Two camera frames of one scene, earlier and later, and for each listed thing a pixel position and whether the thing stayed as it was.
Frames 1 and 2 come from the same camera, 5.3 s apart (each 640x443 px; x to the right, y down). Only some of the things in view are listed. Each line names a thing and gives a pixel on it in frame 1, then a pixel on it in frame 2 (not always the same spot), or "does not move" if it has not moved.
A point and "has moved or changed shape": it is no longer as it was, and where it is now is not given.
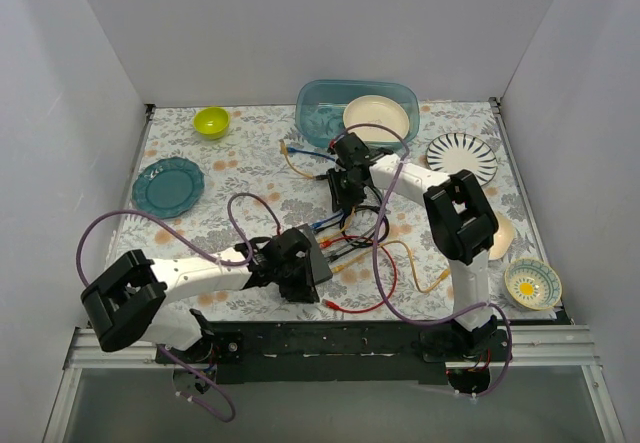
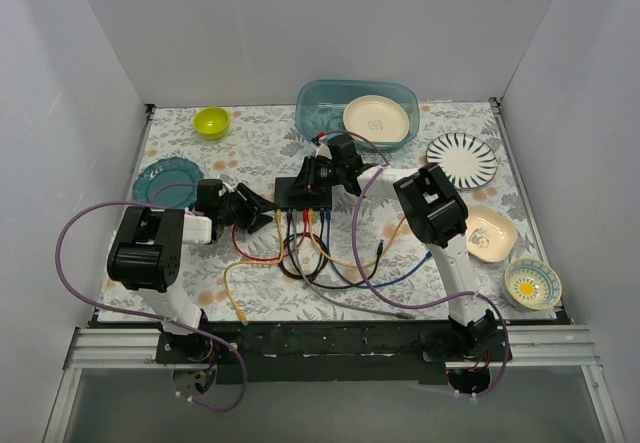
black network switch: [319, 266] → [284, 199]
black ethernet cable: [380, 210] → [332, 286]
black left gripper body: [304, 277] → [241, 204]
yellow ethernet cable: [443, 276] → [328, 254]
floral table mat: [217, 179] does not move
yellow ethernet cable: [284, 151] → [239, 312]
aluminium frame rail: [566, 346] does not move
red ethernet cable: [329, 241] has moved or changed shape
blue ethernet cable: [299, 151] → [364, 286]
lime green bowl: [211, 123] does not move
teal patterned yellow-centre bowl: [532, 284] does not move
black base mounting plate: [333, 353] does not move
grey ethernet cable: [344, 247] → [320, 294]
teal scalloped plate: [168, 188] does not move
